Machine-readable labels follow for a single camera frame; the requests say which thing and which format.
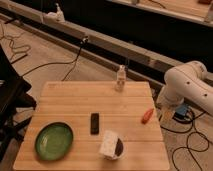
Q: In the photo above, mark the black eraser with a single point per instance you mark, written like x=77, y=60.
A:
x=94, y=124

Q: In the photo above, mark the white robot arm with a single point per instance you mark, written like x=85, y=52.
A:
x=187, y=81

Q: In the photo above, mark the clear small bottle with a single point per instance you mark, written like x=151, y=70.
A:
x=121, y=78

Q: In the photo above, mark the white sponge block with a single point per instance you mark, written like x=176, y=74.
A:
x=108, y=145

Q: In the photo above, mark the dark round bowl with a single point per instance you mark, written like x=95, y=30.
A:
x=119, y=149

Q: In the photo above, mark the green plate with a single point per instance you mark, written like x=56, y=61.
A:
x=53, y=141

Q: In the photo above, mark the blue box on floor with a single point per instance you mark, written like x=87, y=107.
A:
x=181, y=111

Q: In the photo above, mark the black chair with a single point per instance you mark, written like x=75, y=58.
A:
x=13, y=94

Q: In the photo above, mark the white clamp on rail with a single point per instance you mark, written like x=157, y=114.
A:
x=58, y=15

